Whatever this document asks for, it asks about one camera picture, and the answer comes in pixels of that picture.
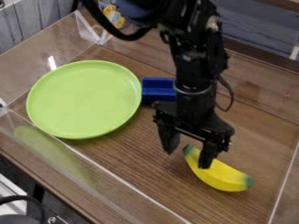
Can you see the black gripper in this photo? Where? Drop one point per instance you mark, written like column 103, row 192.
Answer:
column 204, row 128

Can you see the yellow toy banana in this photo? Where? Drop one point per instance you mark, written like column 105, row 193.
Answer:
column 221, row 176

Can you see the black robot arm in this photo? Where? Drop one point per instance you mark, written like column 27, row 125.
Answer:
column 190, row 28

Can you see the green plate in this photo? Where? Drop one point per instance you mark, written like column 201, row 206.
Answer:
column 85, row 99

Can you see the blue rectangular block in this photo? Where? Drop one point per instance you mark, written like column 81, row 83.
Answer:
column 158, row 89

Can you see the clear acrylic front barrier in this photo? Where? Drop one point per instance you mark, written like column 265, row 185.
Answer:
column 105, row 198

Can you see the yellow labelled tin can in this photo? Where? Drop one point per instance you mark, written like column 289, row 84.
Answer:
column 113, row 14

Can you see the clear acrylic corner bracket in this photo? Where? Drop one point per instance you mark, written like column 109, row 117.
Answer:
column 93, row 33

